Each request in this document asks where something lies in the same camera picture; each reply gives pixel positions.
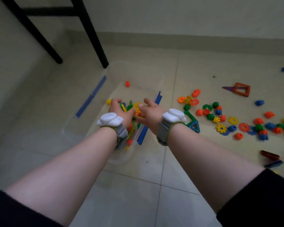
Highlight clear plastic storage bin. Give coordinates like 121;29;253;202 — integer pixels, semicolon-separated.
62;61;165;165

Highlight black sleeve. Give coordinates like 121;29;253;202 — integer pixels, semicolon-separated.
0;190;65;227
216;168;284;227

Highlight orange square frame tile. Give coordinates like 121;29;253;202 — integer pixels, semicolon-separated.
234;82;251;97

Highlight pile of colourful snowflake blocks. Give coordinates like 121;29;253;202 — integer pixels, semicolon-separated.
177;89;284;141

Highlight person's right hand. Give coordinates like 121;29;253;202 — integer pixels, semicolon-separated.
138;98;166;135

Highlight green triangle frame tile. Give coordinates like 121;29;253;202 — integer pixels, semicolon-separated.
183;110;196;125

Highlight blue triangle frame tile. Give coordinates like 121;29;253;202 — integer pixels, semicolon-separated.
188;120;201;134

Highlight heap of mixed plastic toys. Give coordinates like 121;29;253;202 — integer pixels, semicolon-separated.
119;100;143;151

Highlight red flat tile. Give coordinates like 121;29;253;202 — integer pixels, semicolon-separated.
260;150;280;161

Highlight black left sleeve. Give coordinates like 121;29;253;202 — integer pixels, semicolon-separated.
0;190;65;227

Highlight dark blue flat tile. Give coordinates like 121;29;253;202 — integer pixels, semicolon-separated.
264;160;284;169

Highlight white wrist tracker grey strap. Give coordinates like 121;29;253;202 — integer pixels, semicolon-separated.
97;113;129;151
156;108;187;146

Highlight black metal table frame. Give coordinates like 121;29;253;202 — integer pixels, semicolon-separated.
0;0;109;69

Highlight person's right forearm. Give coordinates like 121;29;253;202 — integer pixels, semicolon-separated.
167;123;266;213

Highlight blue bin latch handle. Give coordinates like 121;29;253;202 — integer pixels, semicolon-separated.
136;91;163;146
75;75;107;119

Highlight black right sleeve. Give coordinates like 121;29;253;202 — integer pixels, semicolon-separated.
216;168;284;227

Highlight person's left forearm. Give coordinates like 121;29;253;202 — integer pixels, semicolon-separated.
4;126;118;227

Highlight person's left hand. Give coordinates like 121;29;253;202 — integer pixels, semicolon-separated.
108;99;136;128

